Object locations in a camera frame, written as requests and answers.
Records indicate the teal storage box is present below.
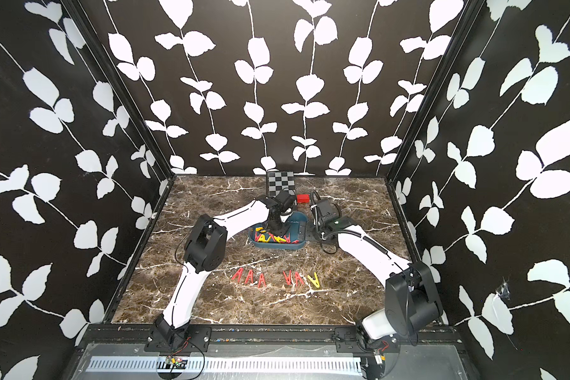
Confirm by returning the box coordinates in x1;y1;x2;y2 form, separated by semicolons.
248;212;308;250

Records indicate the red clothespin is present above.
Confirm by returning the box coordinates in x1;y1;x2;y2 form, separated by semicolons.
231;268;244;283
244;269;254;285
257;273;267;288
283;270;295;288
291;272;306;288

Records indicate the yellow clothespin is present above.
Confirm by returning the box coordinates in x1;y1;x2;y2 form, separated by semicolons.
307;272;321;289

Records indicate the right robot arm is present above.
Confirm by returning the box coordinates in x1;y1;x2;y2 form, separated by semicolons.
310;199;443;340

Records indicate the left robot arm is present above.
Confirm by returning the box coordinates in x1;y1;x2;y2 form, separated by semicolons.
151;190;296;351

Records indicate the small red block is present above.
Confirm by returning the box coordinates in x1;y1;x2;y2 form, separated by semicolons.
296;194;310;204

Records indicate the black white checkerboard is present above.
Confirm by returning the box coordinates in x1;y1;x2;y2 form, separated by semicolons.
266;171;296;196

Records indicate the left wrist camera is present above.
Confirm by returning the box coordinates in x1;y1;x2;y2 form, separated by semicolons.
274;190;296;215

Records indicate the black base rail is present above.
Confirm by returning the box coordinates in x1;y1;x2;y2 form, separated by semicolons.
80;324;466;353

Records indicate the white slotted cable duct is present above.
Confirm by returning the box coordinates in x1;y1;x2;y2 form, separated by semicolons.
84;356;363;375

